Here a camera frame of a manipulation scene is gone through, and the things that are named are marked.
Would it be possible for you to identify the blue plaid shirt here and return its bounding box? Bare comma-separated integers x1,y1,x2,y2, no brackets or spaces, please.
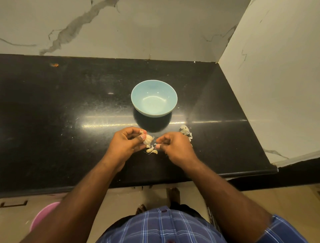
97,205,308,243

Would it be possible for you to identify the black drawer handle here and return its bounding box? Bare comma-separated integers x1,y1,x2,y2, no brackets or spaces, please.
0,200,28,208

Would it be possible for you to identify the person's right hand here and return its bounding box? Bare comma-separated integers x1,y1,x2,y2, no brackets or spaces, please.
155,131,198,168

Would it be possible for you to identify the pink plastic bucket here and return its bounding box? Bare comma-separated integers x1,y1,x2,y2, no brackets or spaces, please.
29,202,61,232

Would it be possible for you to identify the person's left forearm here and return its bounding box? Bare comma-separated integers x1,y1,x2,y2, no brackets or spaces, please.
22,158,123,243

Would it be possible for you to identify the black cabinet trim strip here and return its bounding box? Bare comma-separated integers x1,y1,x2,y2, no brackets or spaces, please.
202,193,220,231

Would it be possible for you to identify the garlic peel scrap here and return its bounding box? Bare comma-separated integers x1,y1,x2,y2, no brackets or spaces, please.
179,125,194,142

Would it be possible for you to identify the light blue bowl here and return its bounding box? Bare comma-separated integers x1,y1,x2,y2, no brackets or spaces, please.
131,79,178,118

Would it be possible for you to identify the person's left hand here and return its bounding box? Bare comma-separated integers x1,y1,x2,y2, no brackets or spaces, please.
106,127,148,171

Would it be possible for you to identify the person's right forearm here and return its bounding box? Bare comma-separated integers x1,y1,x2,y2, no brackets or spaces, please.
182,158,273,243

